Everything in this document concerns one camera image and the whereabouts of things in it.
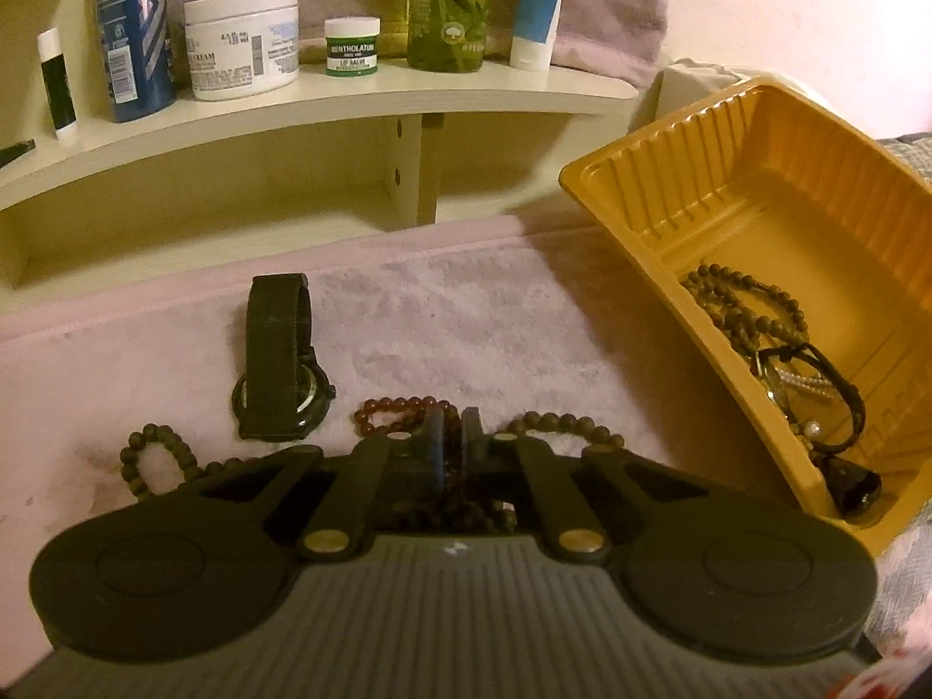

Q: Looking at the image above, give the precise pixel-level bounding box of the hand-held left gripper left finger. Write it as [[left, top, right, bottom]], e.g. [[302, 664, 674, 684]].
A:
[[195, 406, 447, 563]]

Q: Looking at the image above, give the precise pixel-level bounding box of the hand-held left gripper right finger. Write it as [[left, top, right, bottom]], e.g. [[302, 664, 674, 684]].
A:
[[459, 406, 705, 567]]

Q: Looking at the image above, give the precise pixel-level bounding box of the dark wooden bead necklace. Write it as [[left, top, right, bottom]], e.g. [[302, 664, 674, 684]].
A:
[[118, 411, 627, 534]]

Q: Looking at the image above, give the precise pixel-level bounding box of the brown bead necklace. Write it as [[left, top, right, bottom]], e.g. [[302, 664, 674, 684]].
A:
[[680, 262, 811, 374]]

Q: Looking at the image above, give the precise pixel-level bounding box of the white pearl bracelet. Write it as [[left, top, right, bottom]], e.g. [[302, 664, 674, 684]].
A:
[[763, 368, 832, 449]]

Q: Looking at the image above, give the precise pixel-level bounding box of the black cord bracelet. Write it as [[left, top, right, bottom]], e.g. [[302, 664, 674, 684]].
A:
[[756, 341, 867, 454]]

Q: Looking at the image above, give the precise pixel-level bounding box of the black pendant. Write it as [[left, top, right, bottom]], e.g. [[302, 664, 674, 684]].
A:
[[821, 453, 884, 520]]

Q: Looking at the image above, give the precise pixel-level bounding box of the yellow plastic tray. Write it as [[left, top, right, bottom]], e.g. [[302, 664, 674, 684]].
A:
[[559, 75, 932, 558]]

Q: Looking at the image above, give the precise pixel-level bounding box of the pink blanket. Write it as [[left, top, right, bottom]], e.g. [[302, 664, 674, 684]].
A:
[[0, 214, 827, 675]]

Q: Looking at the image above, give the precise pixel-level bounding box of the black wrist watch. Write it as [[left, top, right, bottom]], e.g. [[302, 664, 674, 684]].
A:
[[231, 273, 338, 442]]

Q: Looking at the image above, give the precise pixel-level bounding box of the cream wooden shelf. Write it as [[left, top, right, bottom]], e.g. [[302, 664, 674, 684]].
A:
[[0, 0, 640, 294]]

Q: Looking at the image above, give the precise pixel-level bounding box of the small green and white jar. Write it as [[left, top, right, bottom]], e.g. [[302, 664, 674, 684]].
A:
[[324, 16, 383, 77]]

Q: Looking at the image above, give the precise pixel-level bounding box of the white pillow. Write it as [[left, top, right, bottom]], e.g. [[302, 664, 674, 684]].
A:
[[657, 60, 760, 119]]

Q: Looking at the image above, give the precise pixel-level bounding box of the green lotion bottle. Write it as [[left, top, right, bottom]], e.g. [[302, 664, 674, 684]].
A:
[[405, 0, 503, 75]]

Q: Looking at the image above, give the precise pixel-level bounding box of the white and blue tube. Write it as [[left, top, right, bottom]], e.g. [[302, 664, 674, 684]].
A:
[[510, 0, 570, 72]]

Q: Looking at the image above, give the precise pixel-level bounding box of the white cream jar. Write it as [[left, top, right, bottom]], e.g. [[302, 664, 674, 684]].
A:
[[183, 0, 300, 101]]

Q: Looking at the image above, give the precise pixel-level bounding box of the blue spray bottle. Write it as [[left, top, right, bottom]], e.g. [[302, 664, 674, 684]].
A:
[[94, 0, 178, 123]]

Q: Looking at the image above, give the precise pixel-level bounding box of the white lip balm stick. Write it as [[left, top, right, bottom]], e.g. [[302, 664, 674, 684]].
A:
[[36, 27, 78, 141]]

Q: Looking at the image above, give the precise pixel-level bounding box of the grey woven pillow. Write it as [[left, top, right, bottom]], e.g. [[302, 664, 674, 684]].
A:
[[875, 131, 932, 185]]

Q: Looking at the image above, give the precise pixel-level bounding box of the reddish brown bead bracelet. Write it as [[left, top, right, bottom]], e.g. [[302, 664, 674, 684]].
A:
[[354, 395, 458, 439]]

